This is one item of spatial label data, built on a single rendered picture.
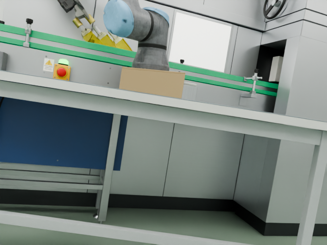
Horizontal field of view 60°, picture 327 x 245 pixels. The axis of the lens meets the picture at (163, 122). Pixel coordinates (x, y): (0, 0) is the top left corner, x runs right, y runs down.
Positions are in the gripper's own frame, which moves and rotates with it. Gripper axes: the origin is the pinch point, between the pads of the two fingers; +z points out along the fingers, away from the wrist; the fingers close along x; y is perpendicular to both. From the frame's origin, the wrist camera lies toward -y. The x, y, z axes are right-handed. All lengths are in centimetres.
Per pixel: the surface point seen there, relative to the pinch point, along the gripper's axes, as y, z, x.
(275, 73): -83, 101, -9
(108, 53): 5.7, 21.2, 13.4
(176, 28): -42, 34, -12
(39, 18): 19.6, -17.0, -14.8
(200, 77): -31, 64, 4
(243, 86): -50, 87, 4
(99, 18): -7.2, 2.4, -11.9
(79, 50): 16.6, 11.7, 13.4
